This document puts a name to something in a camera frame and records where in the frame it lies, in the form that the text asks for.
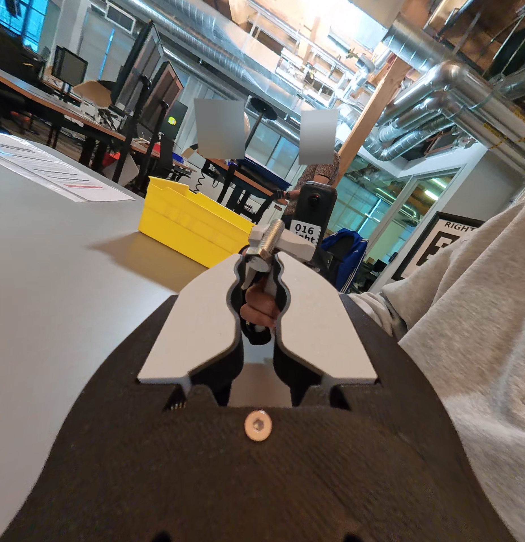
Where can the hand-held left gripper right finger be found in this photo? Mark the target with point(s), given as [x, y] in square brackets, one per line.
[321, 330]

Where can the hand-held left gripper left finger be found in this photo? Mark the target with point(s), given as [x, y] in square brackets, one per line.
[194, 326]

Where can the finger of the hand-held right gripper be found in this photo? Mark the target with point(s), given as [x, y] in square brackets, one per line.
[258, 237]
[298, 246]

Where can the silver hex bolt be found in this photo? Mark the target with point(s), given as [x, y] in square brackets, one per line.
[271, 238]

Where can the yellow plastic bin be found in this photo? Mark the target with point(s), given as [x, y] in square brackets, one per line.
[182, 220]

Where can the person's right forearm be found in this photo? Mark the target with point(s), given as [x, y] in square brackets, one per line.
[478, 317]

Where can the person's right hand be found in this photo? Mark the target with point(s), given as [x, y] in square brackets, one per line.
[260, 307]

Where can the blue jacket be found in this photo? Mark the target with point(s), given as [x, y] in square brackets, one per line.
[349, 258]

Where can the wooden beam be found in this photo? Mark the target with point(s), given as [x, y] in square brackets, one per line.
[372, 114]

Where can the black round lamp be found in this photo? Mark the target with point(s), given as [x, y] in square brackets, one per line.
[262, 110]

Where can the black framed poster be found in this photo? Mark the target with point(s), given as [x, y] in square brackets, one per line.
[440, 241]

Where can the silver ventilation ducts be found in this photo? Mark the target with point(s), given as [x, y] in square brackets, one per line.
[440, 97]

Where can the large black monitor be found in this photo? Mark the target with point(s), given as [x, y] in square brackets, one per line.
[163, 97]
[137, 67]

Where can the printed sheet in plastic sleeve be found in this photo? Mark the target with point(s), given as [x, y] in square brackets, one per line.
[54, 169]

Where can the long wooden table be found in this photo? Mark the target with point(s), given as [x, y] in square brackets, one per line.
[46, 99]

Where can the small black monitor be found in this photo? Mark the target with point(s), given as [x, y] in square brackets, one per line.
[69, 65]

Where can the black frame table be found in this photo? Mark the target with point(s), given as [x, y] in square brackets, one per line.
[254, 173]

